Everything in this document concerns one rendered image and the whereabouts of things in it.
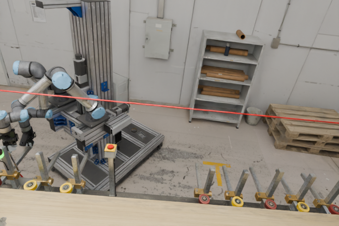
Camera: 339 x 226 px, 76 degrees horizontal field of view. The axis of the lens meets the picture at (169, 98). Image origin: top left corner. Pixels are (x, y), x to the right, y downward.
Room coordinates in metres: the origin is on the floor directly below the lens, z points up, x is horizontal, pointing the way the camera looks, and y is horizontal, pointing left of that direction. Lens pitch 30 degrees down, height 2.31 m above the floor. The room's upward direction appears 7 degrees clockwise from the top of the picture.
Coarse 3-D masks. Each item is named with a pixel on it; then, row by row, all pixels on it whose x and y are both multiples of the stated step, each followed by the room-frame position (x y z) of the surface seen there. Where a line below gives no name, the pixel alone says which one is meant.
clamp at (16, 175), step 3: (3, 171) 1.08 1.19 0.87; (15, 171) 1.09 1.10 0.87; (0, 174) 1.05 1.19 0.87; (3, 174) 1.05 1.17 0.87; (6, 174) 1.06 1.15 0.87; (15, 174) 1.07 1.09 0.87; (18, 174) 1.08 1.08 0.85; (0, 177) 1.05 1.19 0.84; (9, 177) 1.05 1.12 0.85; (12, 177) 1.05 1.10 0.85; (15, 177) 1.05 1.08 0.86; (18, 177) 1.07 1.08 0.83
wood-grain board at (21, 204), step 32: (0, 192) 0.89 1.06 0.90; (32, 192) 0.92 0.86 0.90; (32, 224) 0.71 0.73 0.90; (64, 224) 0.73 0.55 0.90; (96, 224) 0.76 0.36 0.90; (128, 224) 0.78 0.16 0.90; (160, 224) 0.80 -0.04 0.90; (192, 224) 0.83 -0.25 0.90; (224, 224) 0.86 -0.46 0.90; (256, 224) 0.88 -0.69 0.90; (288, 224) 0.91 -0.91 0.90; (320, 224) 0.94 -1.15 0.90
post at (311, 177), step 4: (308, 176) 1.19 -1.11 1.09; (312, 176) 1.16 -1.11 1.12; (308, 180) 1.17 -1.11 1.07; (312, 180) 1.16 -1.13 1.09; (304, 184) 1.18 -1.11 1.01; (308, 184) 1.16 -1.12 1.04; (300, 188) 1.19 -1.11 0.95; (304, 188) 1.16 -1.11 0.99; (308, 188) 1.16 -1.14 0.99; (300, 192) 1.17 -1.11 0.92; (304, 192) 1.16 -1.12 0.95; (296, 196) 1.19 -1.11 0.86; (300, 196) 1.16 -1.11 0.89; (292, 204) 1.18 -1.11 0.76; (292, 208) 1.16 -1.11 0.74
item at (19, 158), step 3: (27, 147) 1.35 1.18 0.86; (30, 147) 1.37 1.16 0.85; (24, 150) 1.32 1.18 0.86; (27, 150) 1.32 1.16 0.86; (21, 153) 1.28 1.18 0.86; (24, 153) 1.28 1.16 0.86; (18, 156) 1.24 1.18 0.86; (21, 156) 1.25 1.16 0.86; (24, 156) 1.27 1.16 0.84; (18, 159) 1.21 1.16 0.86; (21, 159) 1.23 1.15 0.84; (18, 162) 1.19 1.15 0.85; (3, 177) 1.04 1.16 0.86; (6, 177) 1.05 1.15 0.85; (3, 180) 1.02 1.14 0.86; (3, 183) 1.01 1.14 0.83; (0, 186) 0.97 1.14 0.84
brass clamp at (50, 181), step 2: (36, 176) 1.10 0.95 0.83; (38, 176) 1.10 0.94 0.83; (40, 176) 1.10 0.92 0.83; (38, 178) 1.08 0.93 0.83; (40, 178) 1.09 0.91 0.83; (48, 178) 1.09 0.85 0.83; (50, 178) 1.10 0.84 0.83; (52, 178) 1.11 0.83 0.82; (36, 180) 1.06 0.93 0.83; (38, 180) 1.07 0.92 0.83; (40, 180) 1.07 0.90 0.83; (48, 180) 1.08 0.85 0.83; (50, 180) 1.08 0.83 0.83; (52, 180) 1.10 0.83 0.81; (42, 182) 1.06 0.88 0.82; (44, 182) 1.06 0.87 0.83; (46, 182) 1.06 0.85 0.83; (48, 182) 1.07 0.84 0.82; (50, 182) 1.07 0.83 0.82; (52, 182) 1.09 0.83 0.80; (42, 184) 1.06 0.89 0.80; (44, 184) 1.06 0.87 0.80; (46, 184) 1.06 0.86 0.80; (48, 184) 1.06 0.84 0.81; (50, 184) 1.06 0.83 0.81
